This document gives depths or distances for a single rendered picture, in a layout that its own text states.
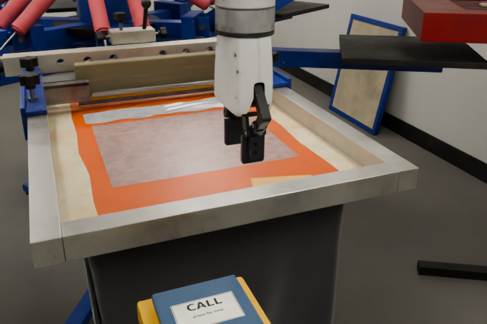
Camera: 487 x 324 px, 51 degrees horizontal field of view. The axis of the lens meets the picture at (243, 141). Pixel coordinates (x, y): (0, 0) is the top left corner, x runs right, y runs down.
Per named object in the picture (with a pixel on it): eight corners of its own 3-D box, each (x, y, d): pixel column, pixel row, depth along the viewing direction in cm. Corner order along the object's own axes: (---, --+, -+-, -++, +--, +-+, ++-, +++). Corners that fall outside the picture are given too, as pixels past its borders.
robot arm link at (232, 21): (204, 1, 67) (204, 23, 68) (227, 11, 60) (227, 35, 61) (256, -1, 70) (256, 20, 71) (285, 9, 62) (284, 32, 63)
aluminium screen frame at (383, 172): (416, 188, 84) (419, 167, 83) (34, 269, 64) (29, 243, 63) (241, 71, 152) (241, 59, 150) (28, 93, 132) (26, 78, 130)
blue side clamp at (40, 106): (51, 137, 108) (46, 105, 105) (25, 140, 106) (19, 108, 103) (46, 96, 133) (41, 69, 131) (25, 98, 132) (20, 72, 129)
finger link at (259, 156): (240, 114, 66) (240, 162, 69) (249, 123, 63) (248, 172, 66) (263, 111, 67) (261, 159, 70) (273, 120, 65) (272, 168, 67)
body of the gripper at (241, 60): (204, 16, 68) (205, 98, 72) (230, 30, 59) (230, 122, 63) (256, 14, 70) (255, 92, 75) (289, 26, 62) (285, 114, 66)
